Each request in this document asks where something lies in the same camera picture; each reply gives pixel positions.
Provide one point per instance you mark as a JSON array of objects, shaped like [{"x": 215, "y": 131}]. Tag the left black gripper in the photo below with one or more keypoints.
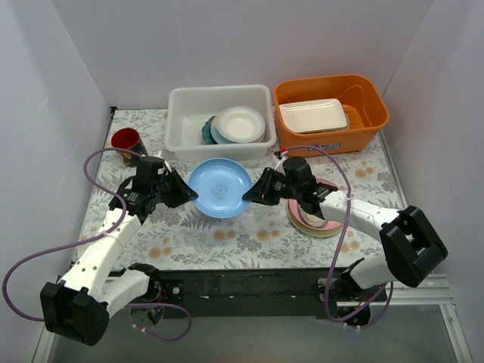
[{"x": 169, "y": 187}]

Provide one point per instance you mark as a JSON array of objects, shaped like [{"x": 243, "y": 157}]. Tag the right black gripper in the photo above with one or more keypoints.
[{"x": 269, "y": 186}]

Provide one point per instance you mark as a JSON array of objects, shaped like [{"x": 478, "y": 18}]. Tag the blue round plate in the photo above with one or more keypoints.
[{"x": 220, "y": 184}]

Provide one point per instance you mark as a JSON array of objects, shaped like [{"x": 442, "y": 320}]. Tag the teal scalloped plate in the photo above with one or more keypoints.
[{"x": 206, "y": 134}]

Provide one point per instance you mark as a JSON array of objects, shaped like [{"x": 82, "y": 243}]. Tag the white deep plate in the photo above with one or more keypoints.
[{"x": 243, "y": 111}]

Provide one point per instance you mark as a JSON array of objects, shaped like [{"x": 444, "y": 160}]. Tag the pale peach bottom plate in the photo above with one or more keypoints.
[{"x": 217, "y": 136}]

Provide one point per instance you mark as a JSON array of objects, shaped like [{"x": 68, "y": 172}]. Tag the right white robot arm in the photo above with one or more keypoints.
[{"x": 411, "y": 247}]

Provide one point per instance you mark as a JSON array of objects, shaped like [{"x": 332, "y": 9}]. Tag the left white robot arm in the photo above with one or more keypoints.
[{"x": 102, "y": 257}]

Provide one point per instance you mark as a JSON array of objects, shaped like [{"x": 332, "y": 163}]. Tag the white plastic bin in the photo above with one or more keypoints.
[{"x": 190, "y": 108}]

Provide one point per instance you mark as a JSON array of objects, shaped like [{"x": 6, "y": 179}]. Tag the pink round plate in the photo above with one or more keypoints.
[{"x": 293, "y": 204}]

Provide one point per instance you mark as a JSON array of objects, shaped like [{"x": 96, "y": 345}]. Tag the speckled oval dish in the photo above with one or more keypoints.
[{"x": 311, "y": 220}]

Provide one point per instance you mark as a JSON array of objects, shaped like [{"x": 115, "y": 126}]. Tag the floral patterned table mat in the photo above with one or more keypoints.
[{"x": 262, "y": 236}]

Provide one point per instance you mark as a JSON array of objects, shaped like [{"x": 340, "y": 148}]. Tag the cream round plate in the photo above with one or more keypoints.
[{"x": 330, "y": 229}]

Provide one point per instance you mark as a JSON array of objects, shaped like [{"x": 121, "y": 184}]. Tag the red and black mug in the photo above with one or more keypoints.
[{"x": 130, "y": 140}]

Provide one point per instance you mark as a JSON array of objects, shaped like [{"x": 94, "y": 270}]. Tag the white rectangular tray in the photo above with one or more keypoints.
[{"x": 306, "y": 117}]

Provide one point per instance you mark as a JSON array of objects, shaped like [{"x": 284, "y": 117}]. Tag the orange plastic tub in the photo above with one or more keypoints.
[{"x": 361, "y": 102}]

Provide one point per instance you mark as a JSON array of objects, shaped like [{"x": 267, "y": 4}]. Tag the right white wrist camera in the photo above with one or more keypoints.
[{"x": 282, "y": 156}]

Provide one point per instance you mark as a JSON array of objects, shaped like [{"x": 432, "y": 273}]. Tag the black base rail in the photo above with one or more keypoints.
[{"x": 203, "y": 293}]

